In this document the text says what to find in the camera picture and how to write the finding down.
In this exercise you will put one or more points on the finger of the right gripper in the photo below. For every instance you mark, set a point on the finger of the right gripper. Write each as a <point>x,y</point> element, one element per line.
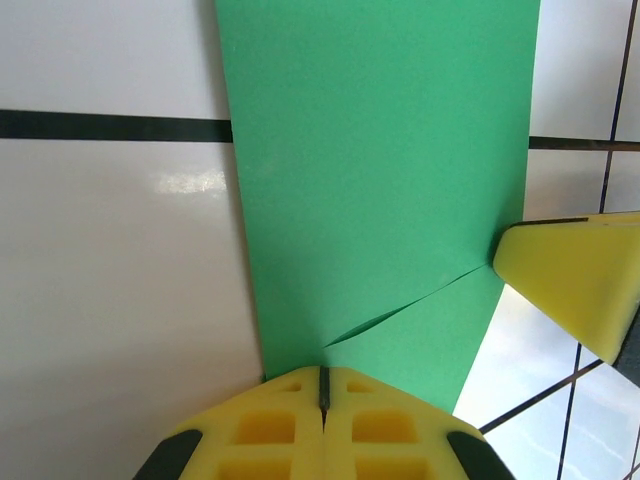
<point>575,275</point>

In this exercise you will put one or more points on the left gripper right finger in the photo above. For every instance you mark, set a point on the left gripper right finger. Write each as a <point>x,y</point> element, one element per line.
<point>385,435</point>

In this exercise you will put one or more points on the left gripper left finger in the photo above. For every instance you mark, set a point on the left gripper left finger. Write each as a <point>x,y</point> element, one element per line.
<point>260,435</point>

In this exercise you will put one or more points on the green paper sheet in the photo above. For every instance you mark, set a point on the green paper sheet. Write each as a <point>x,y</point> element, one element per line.
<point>375,150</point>

